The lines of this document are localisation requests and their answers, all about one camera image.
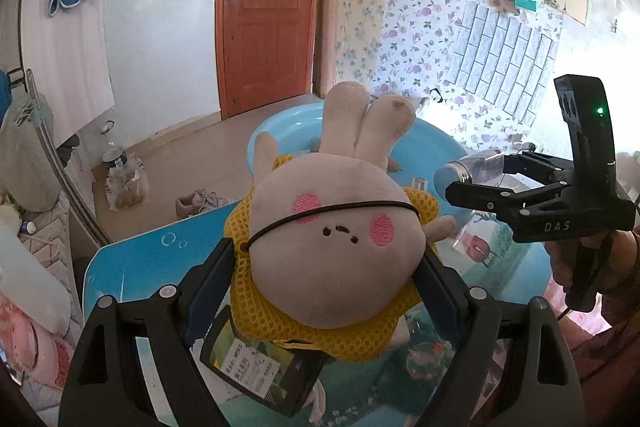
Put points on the glass jar on floor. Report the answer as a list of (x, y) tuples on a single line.
[(126, 184)]

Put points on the rabbit plush yellow mesh dress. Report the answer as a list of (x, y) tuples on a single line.
[(326, 243)]

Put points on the brown wooden door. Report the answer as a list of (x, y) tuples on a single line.
[(263, 52)]

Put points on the grey tote bag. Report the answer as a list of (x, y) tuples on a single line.
[(26, 174)]

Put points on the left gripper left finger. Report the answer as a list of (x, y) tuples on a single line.
[(202, 290)]

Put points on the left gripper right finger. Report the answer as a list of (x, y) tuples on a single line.
[(443, 294)]

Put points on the light blue plastic basin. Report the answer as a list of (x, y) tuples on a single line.
[(419, 153)]

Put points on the black men's lotion bottle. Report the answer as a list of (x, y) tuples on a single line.
[(285, 380)]

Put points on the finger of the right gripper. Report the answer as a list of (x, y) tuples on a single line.
[(534, 204), (539, 167)]

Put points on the person's right hand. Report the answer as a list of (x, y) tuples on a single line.
[(624, 249)]

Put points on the clear plastic bottle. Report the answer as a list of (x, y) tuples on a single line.
[(480, 168)]

